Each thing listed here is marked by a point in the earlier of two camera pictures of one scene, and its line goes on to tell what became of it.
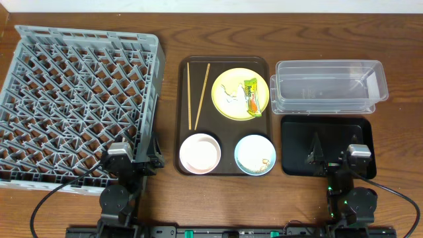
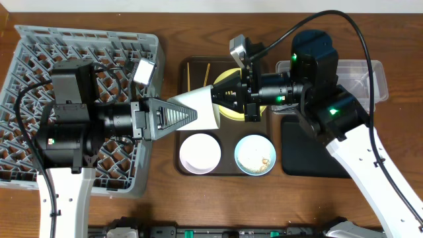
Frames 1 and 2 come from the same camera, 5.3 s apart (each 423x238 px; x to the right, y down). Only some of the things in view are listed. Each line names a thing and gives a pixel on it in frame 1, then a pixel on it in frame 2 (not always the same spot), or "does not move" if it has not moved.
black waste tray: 335,134 does not move
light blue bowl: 255,155 does not move
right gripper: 332,164 → 248,94
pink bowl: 199,153 does not move
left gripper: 139,164 → 141,119
